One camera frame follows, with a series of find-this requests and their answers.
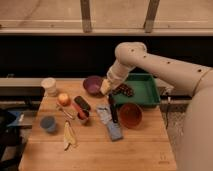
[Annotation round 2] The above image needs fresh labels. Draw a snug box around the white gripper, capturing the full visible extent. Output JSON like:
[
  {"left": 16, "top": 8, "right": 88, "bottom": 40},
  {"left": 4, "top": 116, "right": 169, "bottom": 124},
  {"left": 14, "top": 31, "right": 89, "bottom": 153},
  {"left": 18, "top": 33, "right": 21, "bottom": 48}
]
[{"left": 100, "top": 61, "right": 133, "bottom": 95}]

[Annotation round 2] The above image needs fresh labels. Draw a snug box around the green plastic tray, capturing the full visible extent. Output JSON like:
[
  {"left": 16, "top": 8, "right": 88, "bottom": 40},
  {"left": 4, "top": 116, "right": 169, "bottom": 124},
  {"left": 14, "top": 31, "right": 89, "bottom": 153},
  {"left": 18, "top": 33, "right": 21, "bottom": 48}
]
[{"left": 113, "top": 73, "right": 160, "bottom": 108}]

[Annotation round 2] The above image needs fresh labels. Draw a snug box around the dark grapes bunch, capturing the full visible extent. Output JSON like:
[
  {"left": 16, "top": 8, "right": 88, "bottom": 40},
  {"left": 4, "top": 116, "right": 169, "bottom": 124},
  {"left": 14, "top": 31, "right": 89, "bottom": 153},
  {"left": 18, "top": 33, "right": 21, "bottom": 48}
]
[{"left": 113, "top": 84, "right": 134, "bottom": 97}]

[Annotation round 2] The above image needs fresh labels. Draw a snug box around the black rectangular block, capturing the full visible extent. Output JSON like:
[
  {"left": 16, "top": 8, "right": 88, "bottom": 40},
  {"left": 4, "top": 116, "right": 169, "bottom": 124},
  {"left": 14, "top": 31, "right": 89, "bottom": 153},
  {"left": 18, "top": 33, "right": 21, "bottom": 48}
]
[{"left": 74, "top": 96, "right": 91, "bottom": 110}]

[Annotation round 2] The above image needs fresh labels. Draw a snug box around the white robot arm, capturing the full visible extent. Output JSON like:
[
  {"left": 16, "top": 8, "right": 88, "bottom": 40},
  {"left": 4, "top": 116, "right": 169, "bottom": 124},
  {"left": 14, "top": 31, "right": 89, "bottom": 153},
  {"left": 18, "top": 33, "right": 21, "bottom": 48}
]
[{"left": 101, "top": 42, "right": 213, "bottom": 171}]

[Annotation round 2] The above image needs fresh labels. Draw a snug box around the red-yellow apple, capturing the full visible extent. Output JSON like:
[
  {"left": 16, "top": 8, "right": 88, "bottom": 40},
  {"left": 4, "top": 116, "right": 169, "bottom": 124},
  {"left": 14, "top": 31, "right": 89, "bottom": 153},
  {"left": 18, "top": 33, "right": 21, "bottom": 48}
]
[{"left": 57, "top": 93, "right": 71, "bottom": 106}]

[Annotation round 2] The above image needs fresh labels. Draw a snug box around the banana peel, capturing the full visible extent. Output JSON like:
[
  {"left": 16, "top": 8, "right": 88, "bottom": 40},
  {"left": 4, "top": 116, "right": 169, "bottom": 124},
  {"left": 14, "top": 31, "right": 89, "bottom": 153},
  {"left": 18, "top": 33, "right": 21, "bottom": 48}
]
[{"left": 64, "top": 121, "right": 77, "bottom": 150}]

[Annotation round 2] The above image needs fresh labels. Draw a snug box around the purple bowl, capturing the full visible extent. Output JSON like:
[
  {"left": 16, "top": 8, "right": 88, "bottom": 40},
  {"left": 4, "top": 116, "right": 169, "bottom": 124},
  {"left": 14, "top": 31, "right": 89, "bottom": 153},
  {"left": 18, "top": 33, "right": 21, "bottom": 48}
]
[{"left": 83, "top": 75, "right": 103, "bottom": 95}]

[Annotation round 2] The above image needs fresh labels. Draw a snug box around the black and blue object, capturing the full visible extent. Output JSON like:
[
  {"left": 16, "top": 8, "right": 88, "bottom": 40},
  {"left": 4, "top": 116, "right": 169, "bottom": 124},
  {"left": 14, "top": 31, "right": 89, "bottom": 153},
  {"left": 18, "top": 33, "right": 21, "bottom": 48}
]
[{"left": 0, "top": 108, "right": 30, "bottom": 171}]

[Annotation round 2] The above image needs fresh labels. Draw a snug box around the white plastic cup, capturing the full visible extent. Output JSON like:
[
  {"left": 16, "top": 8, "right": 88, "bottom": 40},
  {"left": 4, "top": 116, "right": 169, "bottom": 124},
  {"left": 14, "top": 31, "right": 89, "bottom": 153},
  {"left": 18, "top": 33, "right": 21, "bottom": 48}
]
[{"left": 41, "top": 77, "right": 58, "bottom": 97}]

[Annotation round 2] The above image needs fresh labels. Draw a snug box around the blue-grey cloth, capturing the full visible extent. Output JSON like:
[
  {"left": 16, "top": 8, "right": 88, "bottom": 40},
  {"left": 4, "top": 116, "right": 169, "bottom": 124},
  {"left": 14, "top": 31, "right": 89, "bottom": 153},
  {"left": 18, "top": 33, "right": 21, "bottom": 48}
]
[{"left": 96, "top": 105, "right": 112, "bottom": 124}]

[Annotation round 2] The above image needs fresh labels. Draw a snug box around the red spoon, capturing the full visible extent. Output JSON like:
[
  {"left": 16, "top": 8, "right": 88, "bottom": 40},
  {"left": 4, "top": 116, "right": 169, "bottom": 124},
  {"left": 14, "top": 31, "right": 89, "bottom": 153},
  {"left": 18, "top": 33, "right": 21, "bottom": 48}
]
[{"left": 72, "top": 102, "right": 86, "bottom": 119}]

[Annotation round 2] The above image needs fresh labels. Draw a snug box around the metal fork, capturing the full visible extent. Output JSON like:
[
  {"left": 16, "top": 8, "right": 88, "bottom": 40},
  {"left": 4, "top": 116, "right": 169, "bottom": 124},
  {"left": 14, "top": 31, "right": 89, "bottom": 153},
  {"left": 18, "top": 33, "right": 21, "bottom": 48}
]
[{"left": 56, "top": 104, "right": 75, "bottom": 120}]

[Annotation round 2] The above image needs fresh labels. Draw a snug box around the blue plastic cup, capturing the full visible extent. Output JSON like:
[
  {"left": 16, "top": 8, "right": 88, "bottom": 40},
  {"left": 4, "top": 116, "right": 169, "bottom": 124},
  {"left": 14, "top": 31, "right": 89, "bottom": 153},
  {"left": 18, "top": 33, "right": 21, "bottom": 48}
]
[{"left": 40, "top": 116, "right": 56, "bottom": 133}]

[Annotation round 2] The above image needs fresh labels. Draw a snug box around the red-brown bowl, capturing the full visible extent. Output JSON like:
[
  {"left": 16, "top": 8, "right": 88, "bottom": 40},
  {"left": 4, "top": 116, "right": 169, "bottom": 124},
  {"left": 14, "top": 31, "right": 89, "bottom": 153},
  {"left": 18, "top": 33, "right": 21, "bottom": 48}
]
[{"left": 119, "top": 103, "right": 142, "bottom": 129}]

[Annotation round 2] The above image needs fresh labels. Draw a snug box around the blue sponge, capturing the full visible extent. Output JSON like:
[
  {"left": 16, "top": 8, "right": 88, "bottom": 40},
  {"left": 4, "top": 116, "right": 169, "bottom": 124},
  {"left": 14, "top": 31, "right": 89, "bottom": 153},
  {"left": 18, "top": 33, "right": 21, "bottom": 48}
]
[{"left": 107, "top": 121, "right": 123, "bottom": 141}]

